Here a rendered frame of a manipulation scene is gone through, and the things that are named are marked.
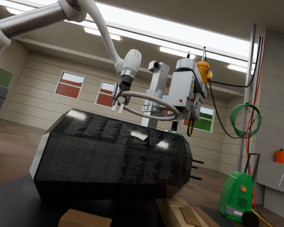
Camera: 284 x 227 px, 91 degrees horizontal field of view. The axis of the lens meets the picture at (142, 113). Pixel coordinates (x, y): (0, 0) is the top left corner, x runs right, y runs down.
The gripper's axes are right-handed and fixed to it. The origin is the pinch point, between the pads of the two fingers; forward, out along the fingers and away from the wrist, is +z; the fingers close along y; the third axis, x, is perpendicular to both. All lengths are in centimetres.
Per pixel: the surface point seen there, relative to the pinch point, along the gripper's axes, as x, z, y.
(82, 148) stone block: 34.5, 31.5, 1.9
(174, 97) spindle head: 17, -42, 73
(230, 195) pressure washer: -18, 47, 183
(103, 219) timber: 11, 70, 22
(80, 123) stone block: 49, 13, -2
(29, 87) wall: 889, -131, -42
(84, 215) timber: 19, 70, 12
